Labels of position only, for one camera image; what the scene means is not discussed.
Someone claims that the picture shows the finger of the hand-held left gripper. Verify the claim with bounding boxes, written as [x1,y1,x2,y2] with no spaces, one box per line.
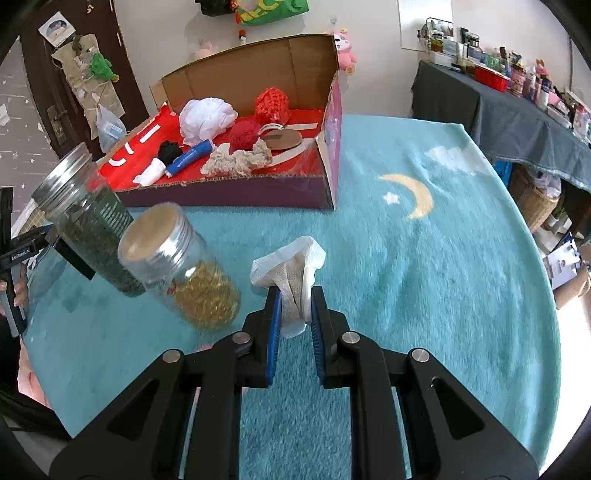
[9,225,96,281]

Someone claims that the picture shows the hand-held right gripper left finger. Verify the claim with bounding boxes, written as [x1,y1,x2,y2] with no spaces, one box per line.
[48,285,283,480]

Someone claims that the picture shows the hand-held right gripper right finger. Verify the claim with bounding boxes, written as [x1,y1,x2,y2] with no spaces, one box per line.
[310,285,540,480]

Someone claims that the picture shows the glass jar dark contents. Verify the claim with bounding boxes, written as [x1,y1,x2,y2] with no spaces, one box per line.
[31,142,148,297]

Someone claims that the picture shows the white tissue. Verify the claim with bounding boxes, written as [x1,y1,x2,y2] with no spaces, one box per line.
[249,236,328,340]

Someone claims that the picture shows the glass jar golden contents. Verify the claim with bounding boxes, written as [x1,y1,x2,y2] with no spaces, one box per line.
[117,202,242,330]

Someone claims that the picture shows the small white cloth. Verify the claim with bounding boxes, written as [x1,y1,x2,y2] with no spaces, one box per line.
[134,158,167,186]

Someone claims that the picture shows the blue sock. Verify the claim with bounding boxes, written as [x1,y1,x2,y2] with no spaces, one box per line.
[165,141,215,178]

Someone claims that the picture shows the white teddy bear plush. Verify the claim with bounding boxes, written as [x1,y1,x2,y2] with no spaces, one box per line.
[200,143,259,177]

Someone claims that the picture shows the beige plush toy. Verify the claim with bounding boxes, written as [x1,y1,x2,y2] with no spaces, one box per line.
[252,129,305,172]

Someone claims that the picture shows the white mesh bath pouf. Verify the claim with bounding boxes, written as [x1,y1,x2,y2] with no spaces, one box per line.
[178,97,239,147]

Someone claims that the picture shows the red yarn doll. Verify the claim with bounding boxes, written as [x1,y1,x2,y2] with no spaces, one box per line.
[227,119,263,153]

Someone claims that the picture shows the red crochet scrubber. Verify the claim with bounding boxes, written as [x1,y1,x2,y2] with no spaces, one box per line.
[255,88,291,126]

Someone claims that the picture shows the cardboard box red lining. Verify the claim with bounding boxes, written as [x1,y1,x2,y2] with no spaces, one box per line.
[99,33,345,210]

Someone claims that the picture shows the person's left hand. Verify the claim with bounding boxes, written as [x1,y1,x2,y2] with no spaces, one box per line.
[13,275,31,309]

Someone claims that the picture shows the white plastic bag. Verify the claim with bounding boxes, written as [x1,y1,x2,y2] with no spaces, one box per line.
[95,104,127,153]

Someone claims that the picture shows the beige hanging door organiser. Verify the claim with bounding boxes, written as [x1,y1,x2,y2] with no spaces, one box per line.
[51,34,126,139]

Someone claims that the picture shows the green plush toy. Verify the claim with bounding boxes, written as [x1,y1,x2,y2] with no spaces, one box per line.
[89,53,120,83]

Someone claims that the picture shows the dark brown door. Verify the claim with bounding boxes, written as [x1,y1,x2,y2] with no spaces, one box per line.
[21,0,151,160]

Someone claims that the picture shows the paper picture on door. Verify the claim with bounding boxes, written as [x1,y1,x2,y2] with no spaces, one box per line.
[38,13,75,47]

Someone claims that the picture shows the pink plush toy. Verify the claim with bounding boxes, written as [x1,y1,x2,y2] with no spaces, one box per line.
[191,39,218,61]

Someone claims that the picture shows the white blue packet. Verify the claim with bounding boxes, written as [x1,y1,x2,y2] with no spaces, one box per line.
[541,231,585,291]

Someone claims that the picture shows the wicker basket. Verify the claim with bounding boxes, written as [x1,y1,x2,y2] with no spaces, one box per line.
[508,164,561,233]

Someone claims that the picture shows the desk with grey cloth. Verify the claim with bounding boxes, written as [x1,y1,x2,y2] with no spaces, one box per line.
[410,60,591,195]

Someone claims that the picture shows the pink cat plush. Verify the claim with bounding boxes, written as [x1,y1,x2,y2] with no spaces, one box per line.
[333,28,358,75]

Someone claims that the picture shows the black bag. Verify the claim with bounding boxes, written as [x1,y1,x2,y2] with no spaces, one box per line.
[194,0,238,18]

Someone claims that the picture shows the red basket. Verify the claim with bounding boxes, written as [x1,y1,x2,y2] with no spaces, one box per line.
[473,62,512,92]

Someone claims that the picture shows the green tote bag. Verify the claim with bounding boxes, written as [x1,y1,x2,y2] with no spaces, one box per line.
[235,0,309,26]

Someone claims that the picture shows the group of bottles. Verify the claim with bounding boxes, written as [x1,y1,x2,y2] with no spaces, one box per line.
[418,17,591,148]

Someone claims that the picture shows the metal door handle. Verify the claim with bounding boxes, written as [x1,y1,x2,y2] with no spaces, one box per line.
[46,105,70,145]

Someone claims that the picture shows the wall mirror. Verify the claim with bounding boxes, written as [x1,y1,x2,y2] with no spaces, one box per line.
[397,0,455,51]

